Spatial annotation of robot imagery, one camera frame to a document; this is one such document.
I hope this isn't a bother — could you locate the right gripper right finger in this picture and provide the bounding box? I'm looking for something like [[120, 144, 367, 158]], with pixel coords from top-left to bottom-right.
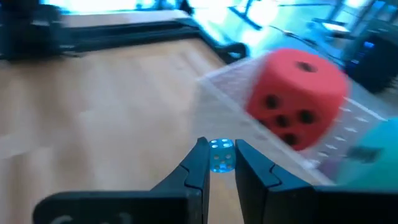
[[234, 138, 315, 224]]

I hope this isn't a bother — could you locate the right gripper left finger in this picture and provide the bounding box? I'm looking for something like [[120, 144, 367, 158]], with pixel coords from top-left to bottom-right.
[[150, 136, 211, 224]]

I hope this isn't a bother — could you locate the small teal transparent die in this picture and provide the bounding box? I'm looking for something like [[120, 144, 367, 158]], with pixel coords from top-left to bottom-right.
[[208, 138, 236, 174]]

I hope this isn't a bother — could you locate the white perforated basket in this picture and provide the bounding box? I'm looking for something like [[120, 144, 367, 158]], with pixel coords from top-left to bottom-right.
[[197, 57, 389, 187]]

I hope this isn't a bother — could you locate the large red foam die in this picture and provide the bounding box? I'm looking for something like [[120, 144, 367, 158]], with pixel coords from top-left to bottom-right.
[[245, 48, 349, 152]]

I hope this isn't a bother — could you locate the large green foam die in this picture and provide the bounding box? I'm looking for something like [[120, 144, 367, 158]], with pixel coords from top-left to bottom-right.
[[335, 119, 398, 189]]

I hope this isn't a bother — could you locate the black aluminium table frame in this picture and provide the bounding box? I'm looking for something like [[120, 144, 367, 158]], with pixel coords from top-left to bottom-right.
[[0, 17, 249, 63]]

